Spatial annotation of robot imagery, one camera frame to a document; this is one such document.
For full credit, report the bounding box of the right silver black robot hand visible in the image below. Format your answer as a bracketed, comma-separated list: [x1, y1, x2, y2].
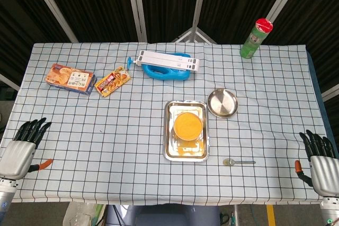
[295, 130, 339, 198]

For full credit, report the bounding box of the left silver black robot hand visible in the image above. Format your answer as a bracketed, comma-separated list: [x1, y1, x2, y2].
[0, 117, 53, 180]

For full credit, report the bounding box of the small metal spoon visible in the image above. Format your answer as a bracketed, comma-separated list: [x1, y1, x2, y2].
[222, 158, 256, 166]

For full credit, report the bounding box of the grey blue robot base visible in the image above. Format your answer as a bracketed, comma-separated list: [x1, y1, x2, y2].
[105, 204, 221, 226]

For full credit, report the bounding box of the orange bowl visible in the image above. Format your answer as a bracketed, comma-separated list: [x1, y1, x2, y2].
[173, 112, 204, 142]

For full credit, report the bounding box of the clear plastic bag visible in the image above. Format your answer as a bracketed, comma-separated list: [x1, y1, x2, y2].
[63, 202, 106, 226]

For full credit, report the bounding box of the checkered light blue tablecloth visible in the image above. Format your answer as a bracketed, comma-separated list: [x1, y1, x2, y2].
[0, 42, 337, 206]

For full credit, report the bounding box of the orange blue cookie box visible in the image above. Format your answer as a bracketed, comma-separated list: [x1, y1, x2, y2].
[44, 63, 97, 96]

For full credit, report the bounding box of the yellow red curry box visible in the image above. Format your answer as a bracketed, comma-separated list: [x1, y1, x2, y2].
[94, 67, 132, 98]

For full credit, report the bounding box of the round steel plate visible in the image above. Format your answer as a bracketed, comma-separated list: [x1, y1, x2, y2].
[207, 88, 238, 119]

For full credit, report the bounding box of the green can with red lid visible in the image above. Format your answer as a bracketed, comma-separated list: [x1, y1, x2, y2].
[239, 18, 274, 59]

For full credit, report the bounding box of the rectangular steel tray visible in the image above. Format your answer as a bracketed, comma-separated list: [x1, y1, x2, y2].
[162, 100, 211, 162]

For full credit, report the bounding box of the white power strip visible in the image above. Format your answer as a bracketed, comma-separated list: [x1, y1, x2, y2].
[135, 50, 200, 73]

